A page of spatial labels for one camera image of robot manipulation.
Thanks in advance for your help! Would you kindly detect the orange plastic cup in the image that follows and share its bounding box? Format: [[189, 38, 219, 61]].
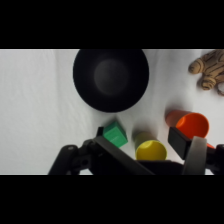
[[165, 109, 211, 140]]

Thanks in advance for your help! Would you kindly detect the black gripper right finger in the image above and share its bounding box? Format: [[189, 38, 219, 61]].
[[167, 126, 224, 175]]

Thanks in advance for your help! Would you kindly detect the black bowl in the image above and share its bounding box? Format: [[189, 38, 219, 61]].
[[72, 49, 150, 113]]

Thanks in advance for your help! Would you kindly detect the yellow plastic cup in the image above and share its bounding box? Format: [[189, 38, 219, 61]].
[[133, 131, 168, 161]]

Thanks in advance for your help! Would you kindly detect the striped tiger plush toy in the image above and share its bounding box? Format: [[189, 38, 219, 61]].
[[188, 49, 224, 97]]

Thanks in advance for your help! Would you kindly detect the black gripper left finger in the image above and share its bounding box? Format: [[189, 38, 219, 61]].
[[48, 126, 155, 175]]

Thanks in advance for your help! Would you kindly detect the green block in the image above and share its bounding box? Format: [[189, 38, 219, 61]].
[[101, 120, 129, 149]]

